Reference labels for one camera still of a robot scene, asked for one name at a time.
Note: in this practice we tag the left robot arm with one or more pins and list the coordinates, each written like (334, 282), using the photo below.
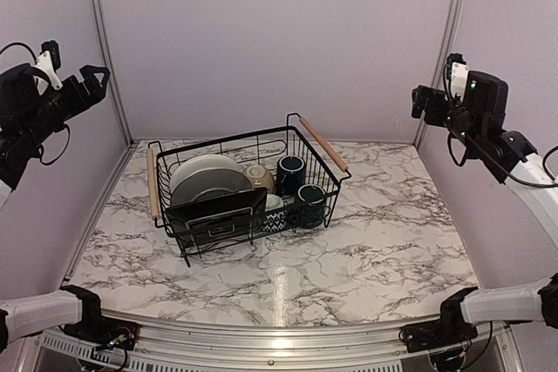
(32, 109)

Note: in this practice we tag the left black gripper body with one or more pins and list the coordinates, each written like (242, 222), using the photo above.
(74, 104)

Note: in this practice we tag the square floral black-backed plate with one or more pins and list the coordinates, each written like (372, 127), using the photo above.
(221, 218)

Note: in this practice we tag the right aluminium corner post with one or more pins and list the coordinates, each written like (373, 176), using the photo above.
(451, 27)

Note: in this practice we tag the aluminium corner post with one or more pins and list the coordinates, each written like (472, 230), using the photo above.
(113, 85)
(451, 27)

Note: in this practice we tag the right wooden rack handle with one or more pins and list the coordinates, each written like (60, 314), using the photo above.
(324, 144)

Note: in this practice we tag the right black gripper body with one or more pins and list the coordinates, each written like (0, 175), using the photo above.
(434, 115)

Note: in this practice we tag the blue white patterned bowl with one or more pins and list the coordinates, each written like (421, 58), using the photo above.
(275, 220)

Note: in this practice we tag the navy blue mug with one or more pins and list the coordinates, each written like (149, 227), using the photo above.
(290, 175)

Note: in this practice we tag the aluminium front frame rail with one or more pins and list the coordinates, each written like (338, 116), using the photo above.
(165, 345)

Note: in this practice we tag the black wire dish rack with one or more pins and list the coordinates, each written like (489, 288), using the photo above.
(264, 147)

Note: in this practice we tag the grey reindeer round plate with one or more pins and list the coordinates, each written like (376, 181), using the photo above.
(209, 184)

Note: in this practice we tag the beige ceramic bowl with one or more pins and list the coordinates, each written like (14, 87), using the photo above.
(259, 177)

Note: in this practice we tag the dark green mug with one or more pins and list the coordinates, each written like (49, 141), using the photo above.
(311, 213)

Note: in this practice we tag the white striped round plate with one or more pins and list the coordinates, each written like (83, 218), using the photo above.
(200, 164)

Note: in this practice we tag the left wooden rack handle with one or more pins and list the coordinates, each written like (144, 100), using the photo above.
(152, 185)

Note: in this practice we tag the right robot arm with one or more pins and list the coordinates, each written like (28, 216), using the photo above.
(473, 108)

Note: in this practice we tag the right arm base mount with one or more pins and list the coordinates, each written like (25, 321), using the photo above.
(450, 328)

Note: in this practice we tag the left aluminium corner post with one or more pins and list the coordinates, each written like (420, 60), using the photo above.
(113, 85)

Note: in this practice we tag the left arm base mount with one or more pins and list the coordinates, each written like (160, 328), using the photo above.
(96, 328)

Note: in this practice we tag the wooden rack handle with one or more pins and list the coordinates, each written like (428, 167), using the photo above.
(152, 185)
(324, 144)

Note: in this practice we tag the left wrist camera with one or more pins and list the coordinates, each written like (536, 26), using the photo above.
(48, 61)

